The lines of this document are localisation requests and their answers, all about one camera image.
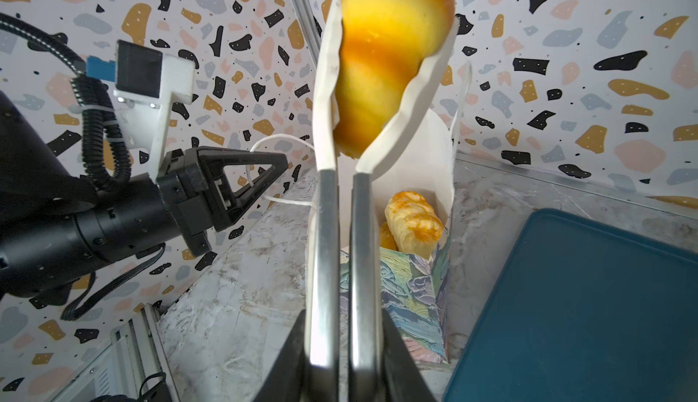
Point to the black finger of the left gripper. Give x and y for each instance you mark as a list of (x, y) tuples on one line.
[(226, 203)]

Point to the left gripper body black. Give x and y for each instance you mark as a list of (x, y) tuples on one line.
[(197, 193)]

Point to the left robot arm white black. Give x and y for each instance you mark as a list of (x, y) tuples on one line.
[(56, 229)]

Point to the teal rectangular tray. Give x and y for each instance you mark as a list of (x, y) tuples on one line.
[(583, 311)]

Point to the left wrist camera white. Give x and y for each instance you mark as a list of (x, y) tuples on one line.
[(147, 83)]

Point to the small striped bun top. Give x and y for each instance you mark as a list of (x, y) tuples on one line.
[(384, 44)]

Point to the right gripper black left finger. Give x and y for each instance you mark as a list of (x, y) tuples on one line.
[(284, 382)]

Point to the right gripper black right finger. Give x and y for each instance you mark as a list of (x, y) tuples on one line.
[(403, 380)]

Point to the twisted glazed pastry bread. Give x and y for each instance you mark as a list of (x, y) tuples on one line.
[(414, 224)]

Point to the floral paper bag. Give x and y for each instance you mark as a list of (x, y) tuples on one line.
[(412, 289)]

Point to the striped croissant bread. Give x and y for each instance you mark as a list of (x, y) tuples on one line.
[(386, 238)]

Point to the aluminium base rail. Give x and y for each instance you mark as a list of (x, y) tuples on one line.
[(132, 367)]

